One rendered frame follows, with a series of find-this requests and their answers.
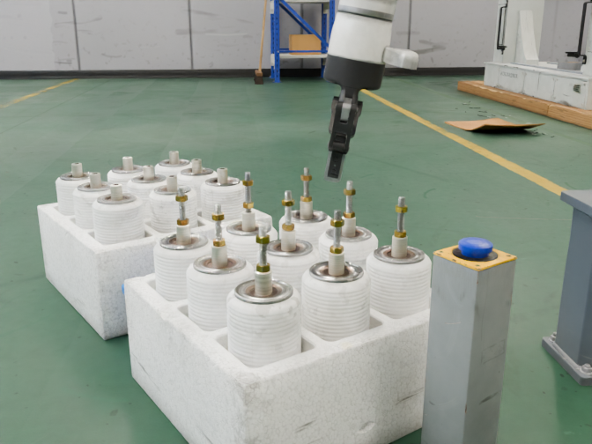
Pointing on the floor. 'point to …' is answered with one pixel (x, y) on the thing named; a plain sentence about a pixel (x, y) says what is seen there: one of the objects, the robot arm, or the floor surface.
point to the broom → (261, 52)
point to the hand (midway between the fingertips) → (335, 166)
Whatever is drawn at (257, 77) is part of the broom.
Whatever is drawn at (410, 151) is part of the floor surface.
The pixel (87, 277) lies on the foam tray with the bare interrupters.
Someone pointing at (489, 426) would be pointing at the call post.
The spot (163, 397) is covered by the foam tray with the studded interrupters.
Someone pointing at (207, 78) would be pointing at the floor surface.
